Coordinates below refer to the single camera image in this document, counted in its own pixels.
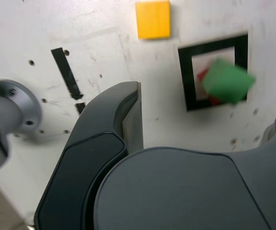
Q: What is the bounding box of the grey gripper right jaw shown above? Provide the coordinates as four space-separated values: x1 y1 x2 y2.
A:
92 110 276 230

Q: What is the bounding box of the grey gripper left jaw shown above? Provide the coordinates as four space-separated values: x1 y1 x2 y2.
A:
33 81 144 230

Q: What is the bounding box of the green cube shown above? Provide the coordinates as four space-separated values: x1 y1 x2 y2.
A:
201 58 257 105

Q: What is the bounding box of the yellow cube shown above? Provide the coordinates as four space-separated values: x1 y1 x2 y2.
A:
135 0 171 40

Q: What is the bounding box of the black tape square outline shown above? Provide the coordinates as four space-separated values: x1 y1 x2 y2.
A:
177 33 249 112

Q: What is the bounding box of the black tape strip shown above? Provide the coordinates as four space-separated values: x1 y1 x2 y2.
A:
51 47 86 115

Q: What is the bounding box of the red cube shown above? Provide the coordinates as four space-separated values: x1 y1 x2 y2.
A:
197 69 222 106

